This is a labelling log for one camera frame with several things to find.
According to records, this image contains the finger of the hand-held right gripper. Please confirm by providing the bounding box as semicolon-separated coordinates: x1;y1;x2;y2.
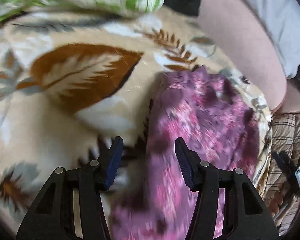
272;151;300;197

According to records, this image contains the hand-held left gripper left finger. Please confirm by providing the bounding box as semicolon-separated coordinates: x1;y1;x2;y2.
16;136;124;240

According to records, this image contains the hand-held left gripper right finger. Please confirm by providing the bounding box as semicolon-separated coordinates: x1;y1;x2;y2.
174;137;280;240

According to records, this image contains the purple pink patterned garment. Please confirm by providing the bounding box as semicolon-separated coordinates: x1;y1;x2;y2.
109;65;262;240

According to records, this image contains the beige striped cloth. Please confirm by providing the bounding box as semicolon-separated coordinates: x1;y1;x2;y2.
261;112;300;236

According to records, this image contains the beige leaf print blanket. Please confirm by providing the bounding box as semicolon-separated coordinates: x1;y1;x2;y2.
0;5;274;240

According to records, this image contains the pink smooth cushion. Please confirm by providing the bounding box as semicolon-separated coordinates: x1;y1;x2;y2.
197;0;300;113

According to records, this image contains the light grey cloth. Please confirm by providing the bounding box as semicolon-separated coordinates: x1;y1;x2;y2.
227;0;300;79

